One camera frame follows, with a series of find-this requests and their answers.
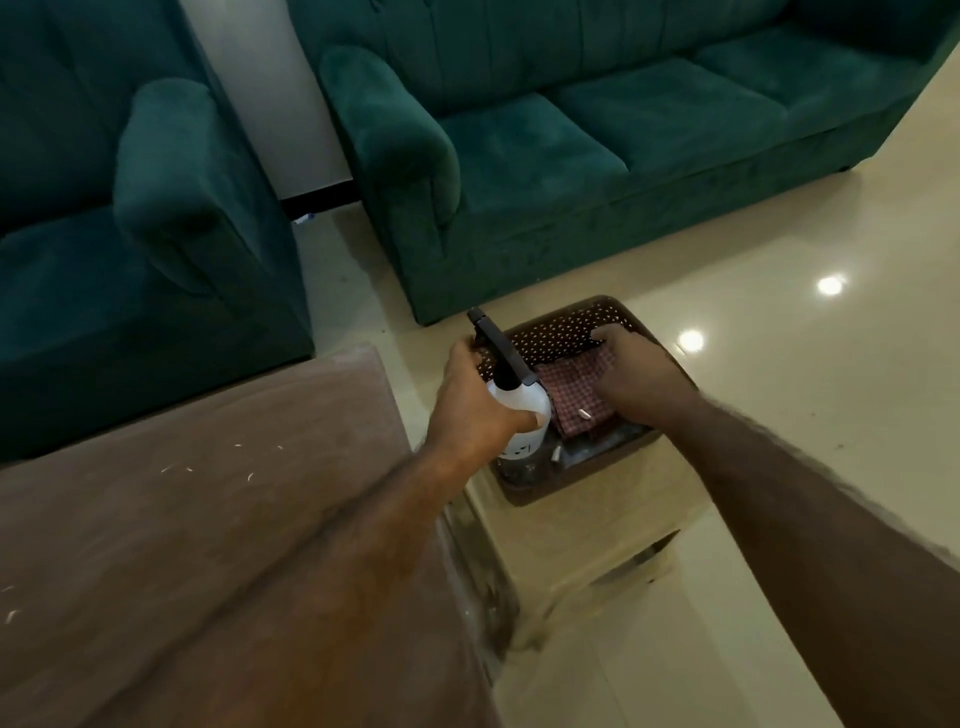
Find person's right hand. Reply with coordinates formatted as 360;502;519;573
591;323;710;438

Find person's left hand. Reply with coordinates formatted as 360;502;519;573
424;336;553;481

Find white spray bottle black trigger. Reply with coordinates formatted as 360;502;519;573
466;306;555;463

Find red checkered cloth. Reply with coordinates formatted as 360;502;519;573
534;347;621;441

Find person's left forearm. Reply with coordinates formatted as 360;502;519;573
90;444;498;728

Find person's right forearm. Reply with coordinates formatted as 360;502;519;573
654;395;960;728

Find brown perforated plastic basket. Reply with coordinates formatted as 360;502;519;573
472;294;703;510

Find clear plastic wrapper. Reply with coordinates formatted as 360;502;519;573
558;423;648;470

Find beige plastic stool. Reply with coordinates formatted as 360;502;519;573
463;441;715;648

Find green velvet three-seat sofa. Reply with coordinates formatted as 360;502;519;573
287;0;960;327

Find green velvet armchair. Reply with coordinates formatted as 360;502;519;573
0;0;316;464

